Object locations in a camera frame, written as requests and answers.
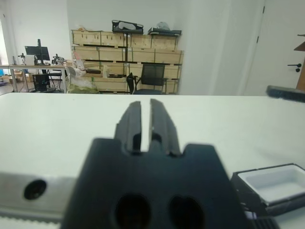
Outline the small black desktop device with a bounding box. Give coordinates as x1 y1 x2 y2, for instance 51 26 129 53
51 53 65 65

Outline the white door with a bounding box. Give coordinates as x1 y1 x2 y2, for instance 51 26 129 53
247 0 305 96

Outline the black mesh folding chair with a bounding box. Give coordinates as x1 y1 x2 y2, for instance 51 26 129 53
134 63 169 95

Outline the black door handle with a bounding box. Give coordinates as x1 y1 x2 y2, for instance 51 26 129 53
287 62 303 73

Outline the grey plastic bag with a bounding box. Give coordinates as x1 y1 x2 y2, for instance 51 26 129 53
156 21 172 31

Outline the flat black case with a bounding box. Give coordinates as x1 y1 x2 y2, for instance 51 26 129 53
147 27 183 36

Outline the pink and white package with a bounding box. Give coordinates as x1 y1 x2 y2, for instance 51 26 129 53
72 52 84 70

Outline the black PC tower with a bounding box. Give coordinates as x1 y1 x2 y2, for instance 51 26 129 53
32 73 51 93

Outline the tan top white-frame desk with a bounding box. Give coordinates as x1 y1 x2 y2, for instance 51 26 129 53
0 63 70 93

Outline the olive green sack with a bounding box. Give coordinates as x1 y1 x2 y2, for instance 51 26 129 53
68 80 100 94

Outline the black box base white insert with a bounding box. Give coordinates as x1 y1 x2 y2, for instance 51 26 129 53
232 163 305 217

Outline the slim black camera with screen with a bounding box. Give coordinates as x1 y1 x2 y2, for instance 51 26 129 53
265 85 305 104

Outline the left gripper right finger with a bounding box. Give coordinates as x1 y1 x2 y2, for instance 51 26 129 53
149 98 181 157

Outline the black upright case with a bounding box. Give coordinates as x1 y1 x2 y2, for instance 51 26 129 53
126 73 138 95

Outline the black computer monitor on stand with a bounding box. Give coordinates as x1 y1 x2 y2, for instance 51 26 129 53
25 39 51 65

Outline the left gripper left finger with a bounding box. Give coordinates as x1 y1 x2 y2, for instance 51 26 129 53
113 101 143 155

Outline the black case with white goggles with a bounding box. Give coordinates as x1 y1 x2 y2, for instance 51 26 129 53
112 20 144 35

